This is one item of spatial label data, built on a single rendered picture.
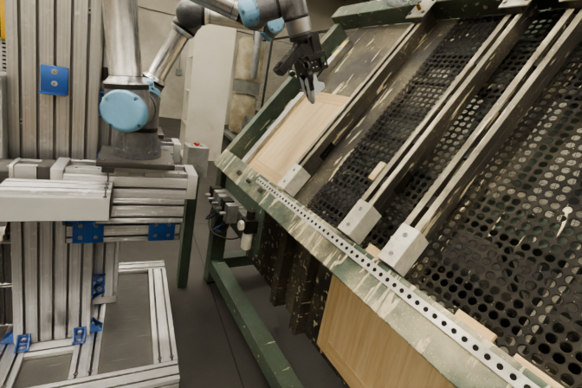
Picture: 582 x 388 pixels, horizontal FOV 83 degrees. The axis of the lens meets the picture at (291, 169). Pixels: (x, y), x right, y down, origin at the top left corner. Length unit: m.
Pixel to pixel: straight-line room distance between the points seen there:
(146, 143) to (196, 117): 4.16
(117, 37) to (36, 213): 0.51
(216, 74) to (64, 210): 4.39
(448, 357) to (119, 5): 1.14
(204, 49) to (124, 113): 4.32
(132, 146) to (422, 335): 0.97
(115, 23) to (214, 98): 4.34
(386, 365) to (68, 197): 1.15
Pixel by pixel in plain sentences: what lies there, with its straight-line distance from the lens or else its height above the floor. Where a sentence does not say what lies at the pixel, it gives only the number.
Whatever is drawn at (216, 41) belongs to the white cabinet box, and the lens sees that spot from 5.32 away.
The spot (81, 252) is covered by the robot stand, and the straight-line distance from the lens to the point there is 1.54.
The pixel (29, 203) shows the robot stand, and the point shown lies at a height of 0.93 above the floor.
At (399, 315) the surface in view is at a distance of 0.95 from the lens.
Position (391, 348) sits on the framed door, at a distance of 1.35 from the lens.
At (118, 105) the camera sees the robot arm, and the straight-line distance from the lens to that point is 1.01.
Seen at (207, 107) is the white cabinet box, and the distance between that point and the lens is 5.32.
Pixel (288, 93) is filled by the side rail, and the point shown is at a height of 1.31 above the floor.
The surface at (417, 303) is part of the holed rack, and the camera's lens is 0.94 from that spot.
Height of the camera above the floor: 1.34
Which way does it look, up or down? 14 degrees down
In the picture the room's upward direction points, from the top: 10 degrees clockwise
